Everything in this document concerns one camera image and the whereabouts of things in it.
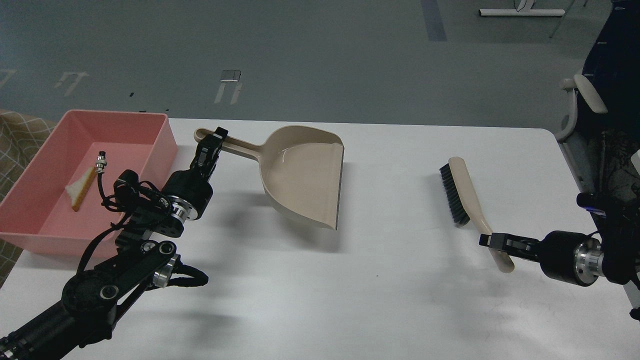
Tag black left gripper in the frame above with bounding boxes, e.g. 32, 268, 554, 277
161, 127, 228, 222

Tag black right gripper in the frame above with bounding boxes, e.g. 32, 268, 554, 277
478, 230, 603, 287

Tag beige hand brush black bristles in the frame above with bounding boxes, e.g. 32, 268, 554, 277
439, 156, 493, 241

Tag beige plastic dustpan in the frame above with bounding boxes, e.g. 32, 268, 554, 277
221, 125, 345, 231

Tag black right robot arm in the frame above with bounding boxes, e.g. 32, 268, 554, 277
478, 193, 640, 288

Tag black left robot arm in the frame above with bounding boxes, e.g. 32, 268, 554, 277
1, 127, 228, 360

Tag pink plastic bin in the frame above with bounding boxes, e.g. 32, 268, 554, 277
0, 110, 178, 256

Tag white office chair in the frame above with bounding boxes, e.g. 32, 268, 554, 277
554, 74, 609, 193

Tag beige checkered cloth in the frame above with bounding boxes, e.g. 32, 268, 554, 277
0, 109, 57, 288

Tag person in green sweater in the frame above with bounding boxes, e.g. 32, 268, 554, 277
577, 0, 640, 141

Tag white table leg base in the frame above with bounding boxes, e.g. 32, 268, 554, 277
478, 0, 567, 18

